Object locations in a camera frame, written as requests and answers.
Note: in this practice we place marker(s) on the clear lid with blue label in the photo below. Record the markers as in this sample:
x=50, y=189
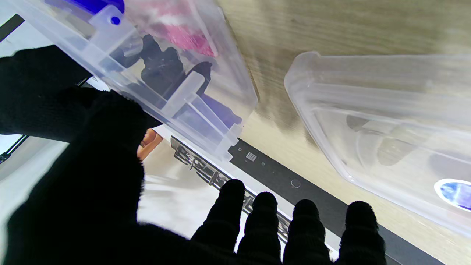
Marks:
x=368, y=110

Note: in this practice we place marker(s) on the clear container with blue clips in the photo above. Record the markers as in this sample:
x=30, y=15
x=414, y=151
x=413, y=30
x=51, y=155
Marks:
x=217, y=110

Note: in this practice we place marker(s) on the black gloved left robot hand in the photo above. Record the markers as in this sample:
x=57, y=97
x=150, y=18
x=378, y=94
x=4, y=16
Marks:
x=92, y=206

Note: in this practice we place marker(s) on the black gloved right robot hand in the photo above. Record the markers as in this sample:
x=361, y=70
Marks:
x=36, y=95

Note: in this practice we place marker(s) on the pink bacon slice stack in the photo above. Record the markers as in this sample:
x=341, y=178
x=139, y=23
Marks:
x=184, y=36

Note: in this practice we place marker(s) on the printed kitchen backdrop cloth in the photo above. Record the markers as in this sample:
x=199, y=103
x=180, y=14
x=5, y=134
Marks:
x=173, y=198

